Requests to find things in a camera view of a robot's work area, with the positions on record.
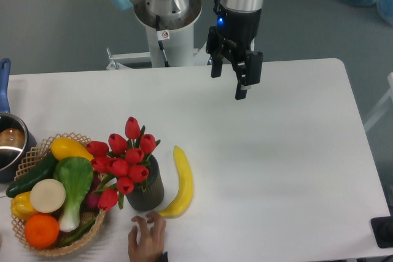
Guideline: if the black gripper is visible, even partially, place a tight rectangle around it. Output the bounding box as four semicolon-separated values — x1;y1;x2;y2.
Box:
206;6;263;100

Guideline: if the red tulip bouquet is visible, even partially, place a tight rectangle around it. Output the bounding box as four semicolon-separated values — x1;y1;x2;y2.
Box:
87;117;160;211

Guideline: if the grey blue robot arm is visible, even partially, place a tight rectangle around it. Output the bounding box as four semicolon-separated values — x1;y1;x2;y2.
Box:
110;0;263;100

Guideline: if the dark ribbed vase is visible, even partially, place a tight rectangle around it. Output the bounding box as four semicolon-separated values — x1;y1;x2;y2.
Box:
126;155;165;212

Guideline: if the person's hand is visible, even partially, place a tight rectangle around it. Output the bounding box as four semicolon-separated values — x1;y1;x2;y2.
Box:
128;211;167;261

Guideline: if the yellow banana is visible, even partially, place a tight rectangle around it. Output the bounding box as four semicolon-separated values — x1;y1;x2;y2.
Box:
158;146;194;218

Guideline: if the yellow squash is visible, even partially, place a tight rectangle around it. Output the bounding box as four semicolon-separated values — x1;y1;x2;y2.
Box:
50;137;93;161

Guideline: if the green bok choy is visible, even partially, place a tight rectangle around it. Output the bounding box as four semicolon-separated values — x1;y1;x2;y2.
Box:
53;156;93;233

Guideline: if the purple red onion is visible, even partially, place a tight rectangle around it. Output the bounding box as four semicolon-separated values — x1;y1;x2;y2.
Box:
84;174;101;209

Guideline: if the dark green cucumber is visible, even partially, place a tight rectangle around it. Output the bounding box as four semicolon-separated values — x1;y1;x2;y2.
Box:
6;152;58;198

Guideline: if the black device at edge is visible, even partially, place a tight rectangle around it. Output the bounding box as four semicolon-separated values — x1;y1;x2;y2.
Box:
370;216;393;249

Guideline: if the green chili pepper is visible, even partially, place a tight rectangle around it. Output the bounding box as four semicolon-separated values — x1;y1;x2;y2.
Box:
57;219;95;247

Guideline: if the orange fruit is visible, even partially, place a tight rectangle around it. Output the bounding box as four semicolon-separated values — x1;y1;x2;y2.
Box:
24;214;60;249

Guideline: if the woven wicker basket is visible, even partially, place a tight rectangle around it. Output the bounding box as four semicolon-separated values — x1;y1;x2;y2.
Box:
11;133;106;258

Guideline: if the yellow bell pepper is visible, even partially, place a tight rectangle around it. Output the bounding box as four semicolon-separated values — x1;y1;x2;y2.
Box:
11;191;39;221

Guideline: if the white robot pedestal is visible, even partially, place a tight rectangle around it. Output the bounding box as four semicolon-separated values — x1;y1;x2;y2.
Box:
107;0;209;70

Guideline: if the blue handled saucepan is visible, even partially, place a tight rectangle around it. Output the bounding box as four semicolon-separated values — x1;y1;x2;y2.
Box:
1;58;36;183

